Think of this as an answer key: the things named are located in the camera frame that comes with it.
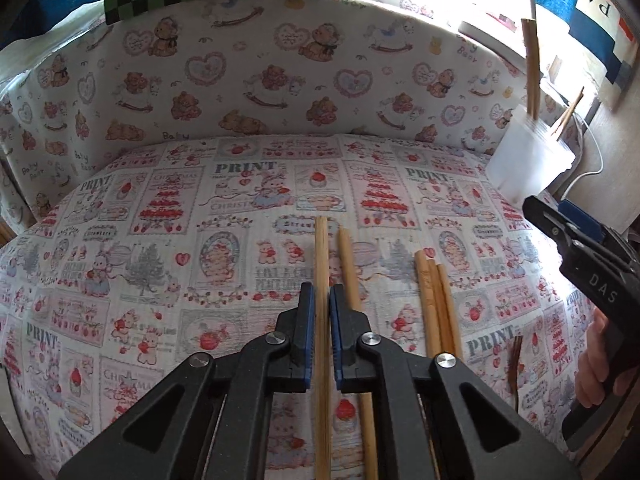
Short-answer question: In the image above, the bear printed cloth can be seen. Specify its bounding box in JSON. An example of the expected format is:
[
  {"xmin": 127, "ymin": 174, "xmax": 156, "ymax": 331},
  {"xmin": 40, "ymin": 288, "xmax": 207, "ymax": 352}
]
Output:
[{"xmin": 0, "ymin": 0, "xmax": 571, "ymax": 226}]

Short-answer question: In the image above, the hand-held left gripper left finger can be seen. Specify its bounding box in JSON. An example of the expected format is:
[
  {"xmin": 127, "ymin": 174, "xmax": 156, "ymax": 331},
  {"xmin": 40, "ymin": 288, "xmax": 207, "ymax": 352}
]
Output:
[{"xmin": 57, "ymin": 282, "xmax": 317, "ymax": 480}]

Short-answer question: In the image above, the white plastic container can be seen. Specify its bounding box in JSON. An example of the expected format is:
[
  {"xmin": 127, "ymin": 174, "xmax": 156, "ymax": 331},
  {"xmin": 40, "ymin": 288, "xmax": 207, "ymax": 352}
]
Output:
[{"xmin": 486, "ymin": 105, "xmax": 576, "ymax": 205}]

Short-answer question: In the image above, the white cable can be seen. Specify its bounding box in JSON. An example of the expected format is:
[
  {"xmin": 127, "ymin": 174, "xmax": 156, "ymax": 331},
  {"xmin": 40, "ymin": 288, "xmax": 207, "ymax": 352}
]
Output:
[{"xmin": 560, "ymin": 112, "xmax": 607, "ymax": 201}]

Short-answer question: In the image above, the person's right hand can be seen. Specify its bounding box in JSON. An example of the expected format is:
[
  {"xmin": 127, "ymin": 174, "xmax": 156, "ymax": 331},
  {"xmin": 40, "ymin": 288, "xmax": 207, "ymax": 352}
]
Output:
[{"xmin": 575, "ymin": 306, "xmax": 610, "ymax": 410}]

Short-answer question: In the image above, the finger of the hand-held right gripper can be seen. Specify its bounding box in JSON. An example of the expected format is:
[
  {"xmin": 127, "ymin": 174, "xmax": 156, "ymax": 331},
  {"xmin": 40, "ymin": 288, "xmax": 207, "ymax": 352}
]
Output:
[
  {"xmin": 522, "ymin": 195, "xmax": 582, "ymax": 257},
  {"xmin": 559, "ymin": 199, "xmax": 607, "ymax": 242}
]

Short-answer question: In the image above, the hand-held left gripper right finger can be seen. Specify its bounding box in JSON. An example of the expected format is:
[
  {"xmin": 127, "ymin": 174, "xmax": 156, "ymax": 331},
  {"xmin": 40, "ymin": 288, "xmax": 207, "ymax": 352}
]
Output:
[{"xmin": 329, "ymin": 284, "xmax": 583, "ymax": 480}]

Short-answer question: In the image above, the dark chopstick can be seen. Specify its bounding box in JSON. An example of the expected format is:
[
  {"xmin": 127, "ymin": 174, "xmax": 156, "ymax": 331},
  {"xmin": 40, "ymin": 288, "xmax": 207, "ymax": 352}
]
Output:
[{"xmin": 505, "ymin": 336, "xmax": 525, "ymax": 413}]

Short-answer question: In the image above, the christmas printed tablecloth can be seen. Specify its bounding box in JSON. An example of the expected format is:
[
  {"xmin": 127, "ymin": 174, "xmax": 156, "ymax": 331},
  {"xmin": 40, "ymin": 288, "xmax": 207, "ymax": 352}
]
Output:
[{"xmin": 0, "ymin": 132, "xmax": 616, "ymax": 480}]

